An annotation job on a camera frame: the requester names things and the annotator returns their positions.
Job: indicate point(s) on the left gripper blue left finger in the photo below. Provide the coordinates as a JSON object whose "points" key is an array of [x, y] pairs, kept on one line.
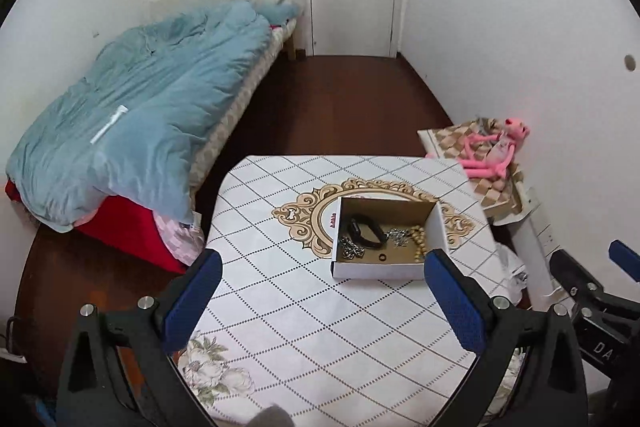
{"points": [[186, 298]]}

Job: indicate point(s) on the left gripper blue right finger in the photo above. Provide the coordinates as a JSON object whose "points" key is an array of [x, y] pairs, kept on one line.
{"points": [[456, 295]]}

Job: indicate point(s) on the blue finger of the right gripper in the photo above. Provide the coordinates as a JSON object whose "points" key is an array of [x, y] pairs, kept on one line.
{"points": [[625, 258]]}

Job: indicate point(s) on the white cardboard box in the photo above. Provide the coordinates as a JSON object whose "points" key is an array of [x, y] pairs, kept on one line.
{"points": [[413, 229]]}

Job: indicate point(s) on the black smart watch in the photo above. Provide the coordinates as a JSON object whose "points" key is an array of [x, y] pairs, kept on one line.
{"points": [[365, 232]]}

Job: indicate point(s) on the pink checked pillow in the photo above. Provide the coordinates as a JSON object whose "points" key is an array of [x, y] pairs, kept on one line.
{"points": [[184, 242]]}

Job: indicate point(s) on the white plastic bag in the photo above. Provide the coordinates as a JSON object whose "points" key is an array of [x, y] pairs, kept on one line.
{"points": [[514, 273]]}

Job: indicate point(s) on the red bed sheet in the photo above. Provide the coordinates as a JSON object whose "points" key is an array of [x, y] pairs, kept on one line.
{"points": [[130, 228]]}

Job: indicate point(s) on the brown checkered cushion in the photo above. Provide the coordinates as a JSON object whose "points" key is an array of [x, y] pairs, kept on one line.
{"points": [[500, 199]]}

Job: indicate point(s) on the white checked tablecloth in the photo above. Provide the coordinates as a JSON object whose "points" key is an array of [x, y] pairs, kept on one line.
{"points": [[280, 330]]}

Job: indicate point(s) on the pink panther plush toy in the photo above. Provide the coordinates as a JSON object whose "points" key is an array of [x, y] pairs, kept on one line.
{"points": [[484, 147]]}

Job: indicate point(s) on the light blue duvet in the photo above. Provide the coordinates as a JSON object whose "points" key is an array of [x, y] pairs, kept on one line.
{"points": [[133, 124]]}

